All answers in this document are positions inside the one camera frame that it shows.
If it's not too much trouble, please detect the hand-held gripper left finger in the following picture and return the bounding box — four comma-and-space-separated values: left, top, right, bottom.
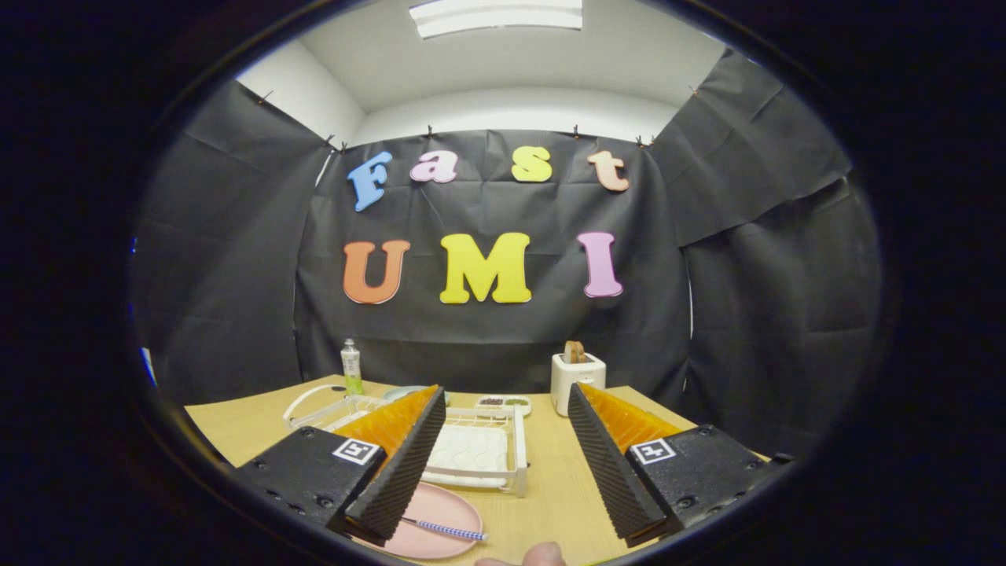
234, 384, 447, 548

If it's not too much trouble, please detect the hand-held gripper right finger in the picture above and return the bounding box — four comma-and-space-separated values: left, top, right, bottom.
566, 381, 780, 549

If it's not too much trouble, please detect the pink plate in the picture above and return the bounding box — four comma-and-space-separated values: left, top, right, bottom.
354, 481, 484, 561

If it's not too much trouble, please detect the blue checked handle spoon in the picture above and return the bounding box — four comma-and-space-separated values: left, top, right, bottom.
399, 516, 490, 543

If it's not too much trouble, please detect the white wire dish rack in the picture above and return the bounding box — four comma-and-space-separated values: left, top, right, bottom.
283, 384, 529, 498

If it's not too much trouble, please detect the light green plate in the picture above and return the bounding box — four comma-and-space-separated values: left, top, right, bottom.
383, 385, 450, 406

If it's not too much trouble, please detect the green dish soap bottle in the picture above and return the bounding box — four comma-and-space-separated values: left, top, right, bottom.
340, 338, 365, 396

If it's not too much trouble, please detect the white divided grain dish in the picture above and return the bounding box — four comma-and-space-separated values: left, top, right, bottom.
475, 395, 532, 417

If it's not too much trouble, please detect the white drain mat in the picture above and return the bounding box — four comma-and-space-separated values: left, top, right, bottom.
424, 423, 510, 476

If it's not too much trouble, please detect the white toaster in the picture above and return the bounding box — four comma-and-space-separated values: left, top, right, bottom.
550, 352, 608, 417

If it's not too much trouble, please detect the ceiling light panel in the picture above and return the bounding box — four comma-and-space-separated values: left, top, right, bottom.
409, 0, 584, 40

